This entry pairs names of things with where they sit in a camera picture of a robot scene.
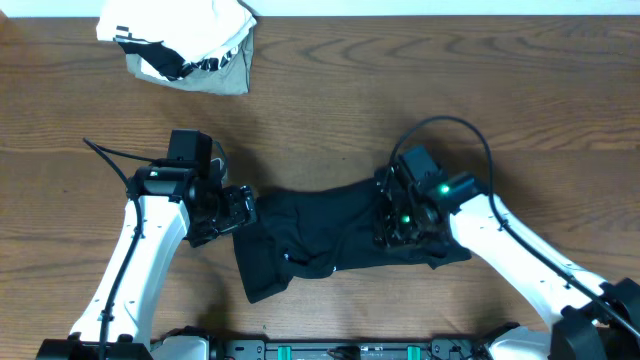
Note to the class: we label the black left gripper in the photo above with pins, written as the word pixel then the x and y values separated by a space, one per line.
pixel 242 207

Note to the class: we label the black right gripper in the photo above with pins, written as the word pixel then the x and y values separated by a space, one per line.
pixel 391 239

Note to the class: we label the black t-shirt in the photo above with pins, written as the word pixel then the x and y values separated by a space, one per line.
pixel 311 235

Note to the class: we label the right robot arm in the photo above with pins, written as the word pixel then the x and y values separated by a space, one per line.
pixel 588 317

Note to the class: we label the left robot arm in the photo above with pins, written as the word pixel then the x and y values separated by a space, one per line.
pixel 180 197

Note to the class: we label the grey-beige folded garment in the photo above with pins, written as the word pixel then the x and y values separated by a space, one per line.
pixel 232 79

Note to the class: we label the black and white garment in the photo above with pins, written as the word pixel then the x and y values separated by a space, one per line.
pixel 173 54

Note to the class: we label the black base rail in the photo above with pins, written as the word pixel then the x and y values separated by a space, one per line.
pixel 436 349

